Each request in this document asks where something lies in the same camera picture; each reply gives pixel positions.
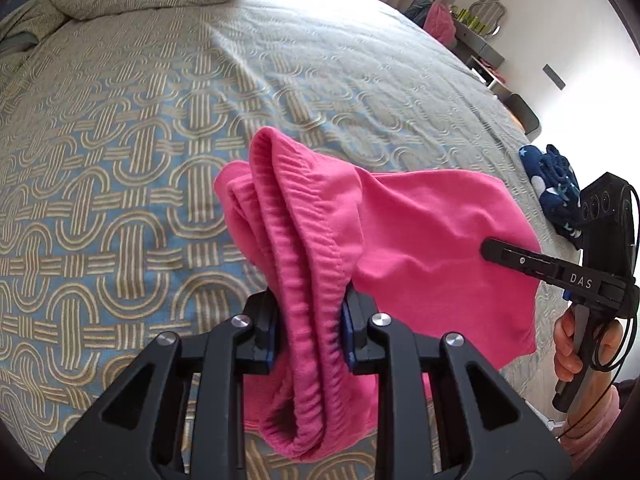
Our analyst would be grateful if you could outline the green bottles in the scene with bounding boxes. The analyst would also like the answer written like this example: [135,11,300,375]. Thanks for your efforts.
[450,5,490,35]

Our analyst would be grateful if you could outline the person's right forearm pink sleeve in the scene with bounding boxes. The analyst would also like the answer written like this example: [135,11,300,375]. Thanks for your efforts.
[559,379,625,470]

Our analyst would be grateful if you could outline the navy star print garment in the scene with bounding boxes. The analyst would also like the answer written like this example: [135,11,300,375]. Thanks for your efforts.
[519,144,585,252]

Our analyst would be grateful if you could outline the patterned grey blue bedspread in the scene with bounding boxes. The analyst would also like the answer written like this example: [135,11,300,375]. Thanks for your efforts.
[0,0,576,480]

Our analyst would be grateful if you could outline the pink pants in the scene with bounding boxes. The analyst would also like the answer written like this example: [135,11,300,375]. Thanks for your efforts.
[212,126,544,463]

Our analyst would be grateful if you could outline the dark cloth pile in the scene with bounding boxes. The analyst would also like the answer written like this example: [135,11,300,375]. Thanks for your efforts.
[404,0,433,25]

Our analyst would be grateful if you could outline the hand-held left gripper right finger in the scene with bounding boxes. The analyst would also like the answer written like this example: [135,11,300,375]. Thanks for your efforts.
[340,285,576,480]

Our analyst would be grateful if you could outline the pink cloth pile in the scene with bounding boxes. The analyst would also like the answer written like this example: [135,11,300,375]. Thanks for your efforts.
[424,2,458,52]

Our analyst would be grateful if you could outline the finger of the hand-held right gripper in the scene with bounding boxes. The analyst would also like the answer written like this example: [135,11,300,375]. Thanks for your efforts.
[480,238,563,281]

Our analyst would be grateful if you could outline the grey chair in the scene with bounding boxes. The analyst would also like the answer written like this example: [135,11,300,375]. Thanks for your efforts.
[502,92,541,136]

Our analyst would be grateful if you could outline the grey wall switch plate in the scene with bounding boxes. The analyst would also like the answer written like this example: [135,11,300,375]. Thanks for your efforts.
[542,64,567,91]

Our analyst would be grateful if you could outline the grey desk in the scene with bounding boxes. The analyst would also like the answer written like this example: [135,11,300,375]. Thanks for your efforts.
[452,20,506,70]

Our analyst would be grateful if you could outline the grey scalloped frame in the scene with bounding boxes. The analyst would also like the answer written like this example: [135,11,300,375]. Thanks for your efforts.
[467,0,507,37]

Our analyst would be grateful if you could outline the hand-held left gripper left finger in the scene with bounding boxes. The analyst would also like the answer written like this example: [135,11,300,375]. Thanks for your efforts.
[44,290,281,480]

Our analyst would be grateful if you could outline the person's right hand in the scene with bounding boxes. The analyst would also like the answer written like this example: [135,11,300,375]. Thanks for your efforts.
[552,306,627,387]

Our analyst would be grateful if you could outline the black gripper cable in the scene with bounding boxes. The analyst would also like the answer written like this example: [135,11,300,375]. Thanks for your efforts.
[560,184,640,436]

